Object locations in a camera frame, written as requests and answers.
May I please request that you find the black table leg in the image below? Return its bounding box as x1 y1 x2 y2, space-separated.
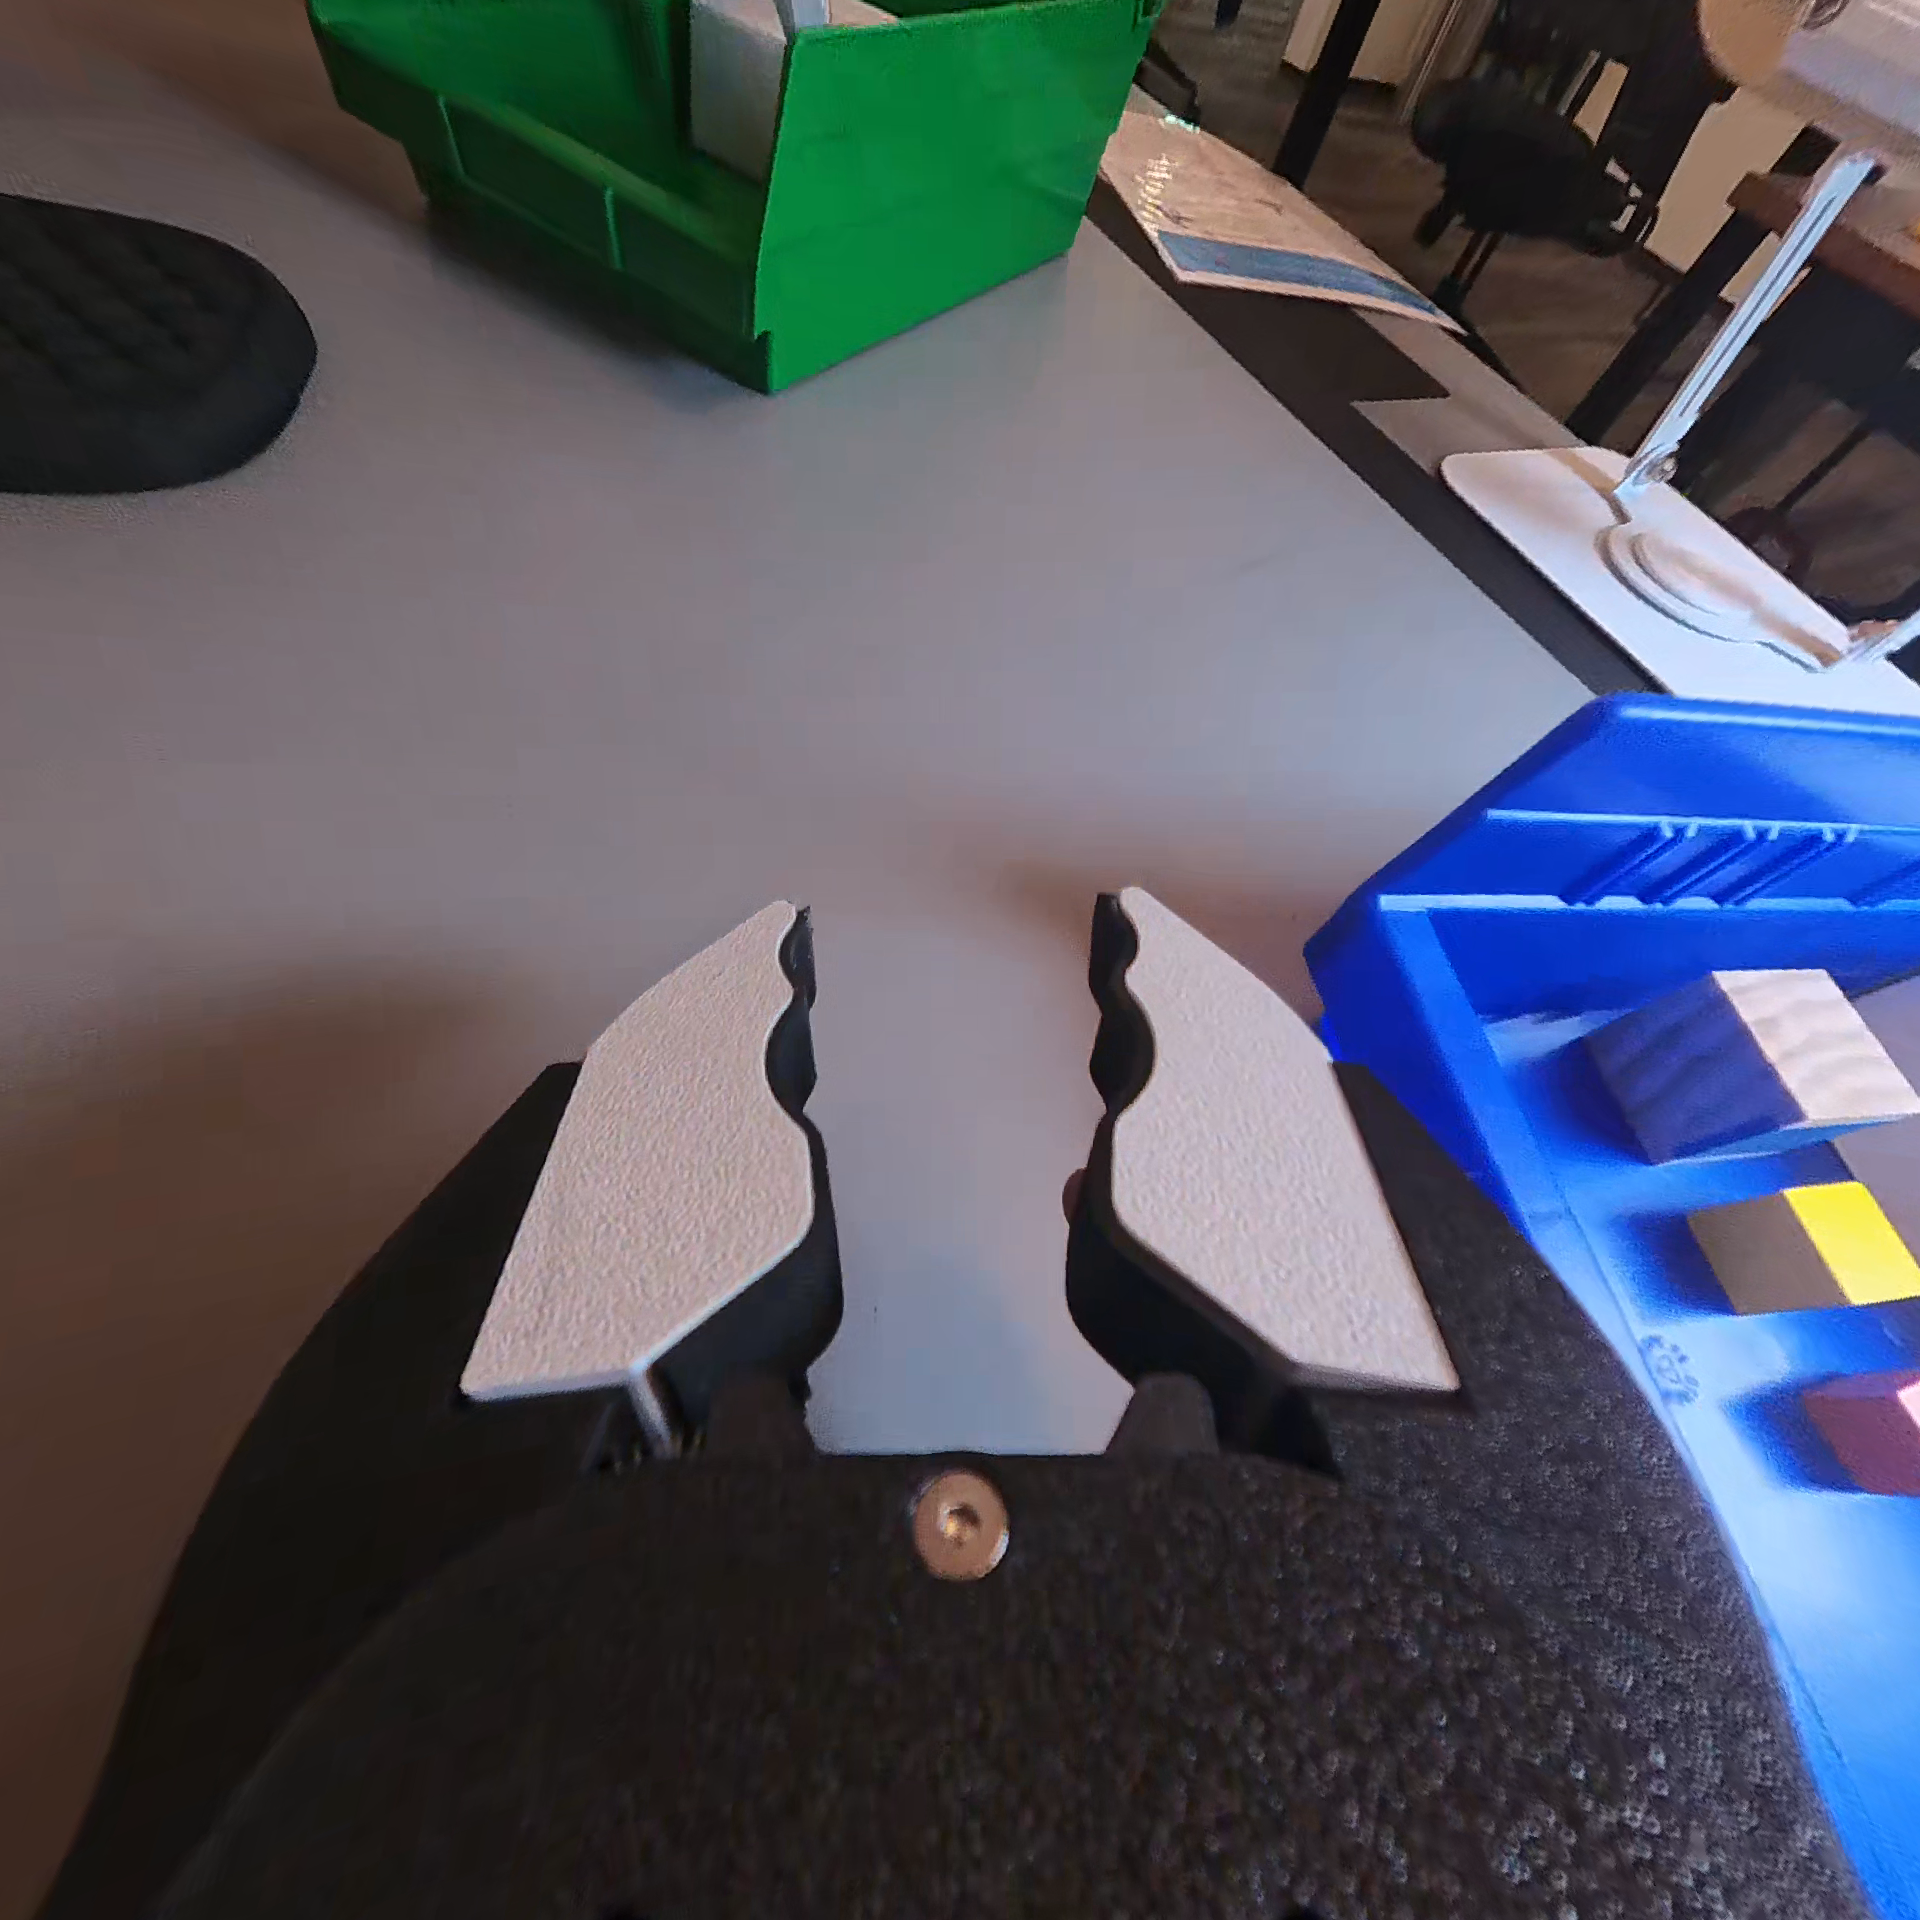
1271 0 1384 192

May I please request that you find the red wooden cube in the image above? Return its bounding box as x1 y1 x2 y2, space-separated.
1798 1370 1920 1500

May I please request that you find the black office chair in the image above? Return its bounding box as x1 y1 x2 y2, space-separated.
1407 71 1654 308

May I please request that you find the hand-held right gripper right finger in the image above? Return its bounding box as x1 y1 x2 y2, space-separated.
1064 885 1461 1445

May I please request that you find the yellow wooden cube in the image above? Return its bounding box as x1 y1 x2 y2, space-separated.
1686 1180 1920 1322

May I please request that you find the green plastic bin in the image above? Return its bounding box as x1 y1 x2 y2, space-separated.
306 0 1168 396

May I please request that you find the wooden side desk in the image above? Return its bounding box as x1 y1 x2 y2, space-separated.
1567 128 1920 497

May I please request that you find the blue plastic bin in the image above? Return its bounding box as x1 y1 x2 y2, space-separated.
1300 690 1920 1920

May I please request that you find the grey box in bin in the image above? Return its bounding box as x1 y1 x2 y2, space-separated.
687 0 902 178

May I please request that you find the white block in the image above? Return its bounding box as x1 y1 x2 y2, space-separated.
1584 970 1920 1169

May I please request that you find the black textured pad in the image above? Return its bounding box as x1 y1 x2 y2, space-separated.
0 192 319 498

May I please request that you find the white lamp base stand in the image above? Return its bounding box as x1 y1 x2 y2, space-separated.
1440 152 1920 712

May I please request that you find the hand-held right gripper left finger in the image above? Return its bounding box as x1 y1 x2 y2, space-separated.
456 898 845 1457

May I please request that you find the printed paper booklet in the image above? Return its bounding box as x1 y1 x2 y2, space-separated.
1098 109 1467 336

